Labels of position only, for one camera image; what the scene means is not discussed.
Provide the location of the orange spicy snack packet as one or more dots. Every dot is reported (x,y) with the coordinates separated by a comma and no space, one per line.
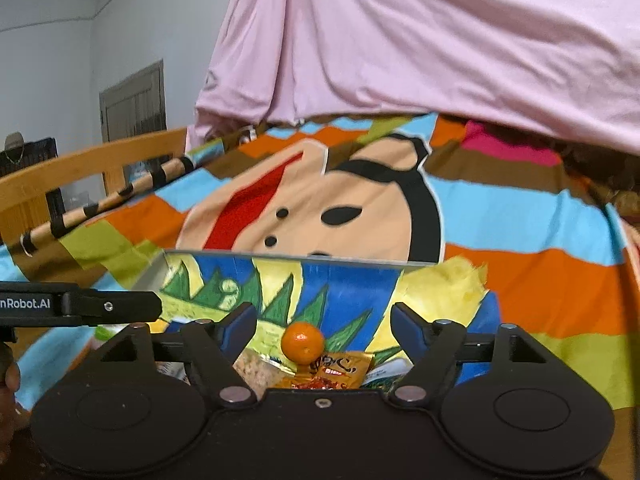
(340,367)

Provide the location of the pink bed sheet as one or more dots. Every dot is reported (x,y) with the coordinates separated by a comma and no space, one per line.
(425,35)

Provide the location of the person's left hand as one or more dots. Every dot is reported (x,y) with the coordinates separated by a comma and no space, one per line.
(10,376)

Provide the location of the small tangerine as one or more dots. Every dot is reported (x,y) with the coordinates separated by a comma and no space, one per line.
(302,342)

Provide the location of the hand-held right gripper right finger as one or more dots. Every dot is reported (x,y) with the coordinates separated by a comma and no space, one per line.
(407,330)

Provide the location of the grey door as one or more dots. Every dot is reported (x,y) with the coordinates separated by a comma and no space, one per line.
(132,105)

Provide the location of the grey hat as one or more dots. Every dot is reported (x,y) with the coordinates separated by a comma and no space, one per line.
(14,145)

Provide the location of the clear rice cake packet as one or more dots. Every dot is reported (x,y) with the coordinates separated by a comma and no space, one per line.
(250,367)

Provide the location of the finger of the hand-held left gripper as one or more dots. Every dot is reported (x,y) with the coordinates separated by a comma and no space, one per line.
(120,306)

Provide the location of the wooden slatted bed rail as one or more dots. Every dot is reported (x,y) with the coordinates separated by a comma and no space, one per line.
(75,165)

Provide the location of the black plastic crate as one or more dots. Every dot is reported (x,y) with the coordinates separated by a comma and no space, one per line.
(42,152)

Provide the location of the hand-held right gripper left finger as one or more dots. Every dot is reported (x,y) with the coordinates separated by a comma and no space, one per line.
(240,330)

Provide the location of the tan black-banded pole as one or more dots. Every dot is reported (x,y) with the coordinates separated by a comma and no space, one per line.
(110,199)

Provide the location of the metal tray with dragon drawing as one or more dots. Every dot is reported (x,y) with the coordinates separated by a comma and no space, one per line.
(350,290)

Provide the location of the white green snack packet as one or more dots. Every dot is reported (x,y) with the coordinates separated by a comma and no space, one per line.
(385,374)

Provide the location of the striped cartoon blanket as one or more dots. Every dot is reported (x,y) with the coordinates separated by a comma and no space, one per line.
(525,230)

